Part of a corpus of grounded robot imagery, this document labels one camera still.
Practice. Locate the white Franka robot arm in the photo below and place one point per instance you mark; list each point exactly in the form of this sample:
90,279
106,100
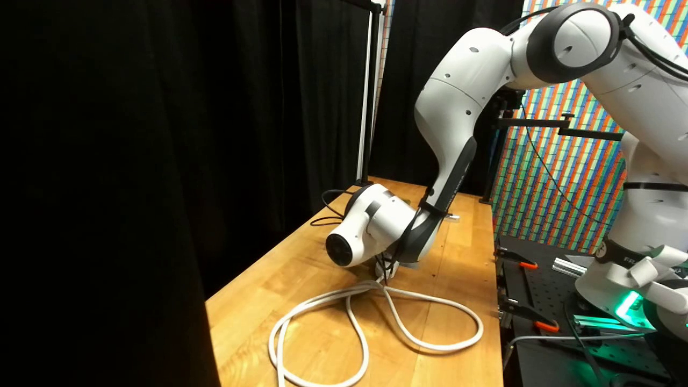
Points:
459,93

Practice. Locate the silver metal latch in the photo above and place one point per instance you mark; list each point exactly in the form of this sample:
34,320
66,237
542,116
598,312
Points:
451,216

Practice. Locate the white pole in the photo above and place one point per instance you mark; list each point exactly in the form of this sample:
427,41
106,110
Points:
365,87

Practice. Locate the black curtain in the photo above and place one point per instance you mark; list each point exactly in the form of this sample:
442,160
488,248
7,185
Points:
142,142

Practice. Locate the silver metal block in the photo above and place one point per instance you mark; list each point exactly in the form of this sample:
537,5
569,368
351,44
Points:
570,268

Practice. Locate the black breadboard table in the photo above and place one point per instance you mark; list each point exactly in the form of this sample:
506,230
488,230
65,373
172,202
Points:
545,366

